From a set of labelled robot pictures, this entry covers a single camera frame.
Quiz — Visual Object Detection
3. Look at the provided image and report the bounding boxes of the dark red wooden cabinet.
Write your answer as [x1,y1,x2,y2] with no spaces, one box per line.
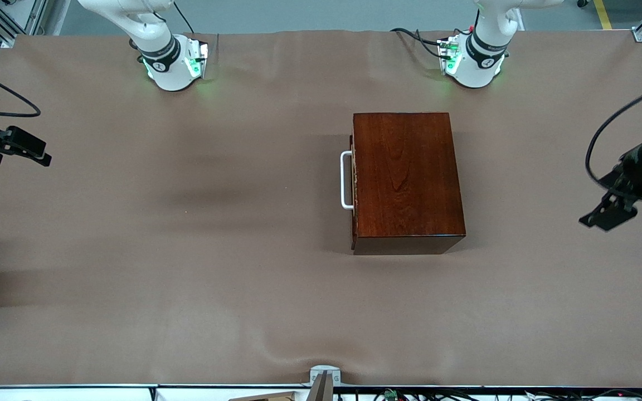
[351,112,466,256]

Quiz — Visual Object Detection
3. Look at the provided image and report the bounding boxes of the black right base cable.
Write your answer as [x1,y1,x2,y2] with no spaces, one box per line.
[173,0,199,35]

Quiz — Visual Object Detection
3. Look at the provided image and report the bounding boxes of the brown table cover sheet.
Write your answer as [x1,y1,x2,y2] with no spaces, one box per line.
[0,29,642,389]

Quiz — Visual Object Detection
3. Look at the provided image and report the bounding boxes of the aluminium camera post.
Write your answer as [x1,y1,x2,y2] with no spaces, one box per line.
[305,371,334,401]

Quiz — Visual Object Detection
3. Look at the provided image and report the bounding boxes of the light wooden drawer white handle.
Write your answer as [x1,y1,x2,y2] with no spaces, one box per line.
[340,149,358,250]

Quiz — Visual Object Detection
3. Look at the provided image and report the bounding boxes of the tan cardboard piece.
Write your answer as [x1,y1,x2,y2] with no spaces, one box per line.
[228,391,300,401]

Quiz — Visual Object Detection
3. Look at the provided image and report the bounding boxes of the grey metal bracket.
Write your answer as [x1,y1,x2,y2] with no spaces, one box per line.
[308,365,342,387]

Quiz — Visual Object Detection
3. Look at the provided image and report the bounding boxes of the aluminium frame profiles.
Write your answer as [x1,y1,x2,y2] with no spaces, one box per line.
[0,0,48,50]

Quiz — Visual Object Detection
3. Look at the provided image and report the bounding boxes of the black base cable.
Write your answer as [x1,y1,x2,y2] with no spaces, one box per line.
[390,27,445,46]
[415,32,449,60]
[173,0,199,35]

